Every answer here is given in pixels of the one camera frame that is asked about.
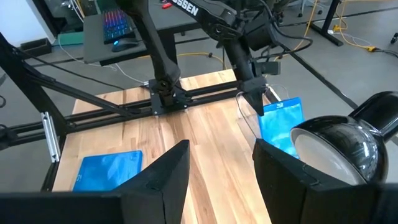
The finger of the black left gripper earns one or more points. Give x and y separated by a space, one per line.
256 101

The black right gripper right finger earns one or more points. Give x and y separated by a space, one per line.
295 199

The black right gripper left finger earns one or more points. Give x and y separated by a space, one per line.
140 205

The blue plastic jewel case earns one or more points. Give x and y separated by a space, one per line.
105 171
280 124

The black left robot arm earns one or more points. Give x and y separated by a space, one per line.
155 46

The clear plastic bin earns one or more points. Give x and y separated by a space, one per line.
245 109

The black desk lamp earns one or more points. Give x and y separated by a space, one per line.
342 146

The black computer mouse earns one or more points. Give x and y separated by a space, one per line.
124 44

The backlit computer keyboard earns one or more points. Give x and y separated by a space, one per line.
116 26

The grey side desk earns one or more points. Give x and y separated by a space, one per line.
96 51

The black floor box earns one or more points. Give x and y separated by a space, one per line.
35 48

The black aluminium frame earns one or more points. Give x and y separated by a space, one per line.
93 119

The silver metal bracket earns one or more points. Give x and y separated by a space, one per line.
51 137

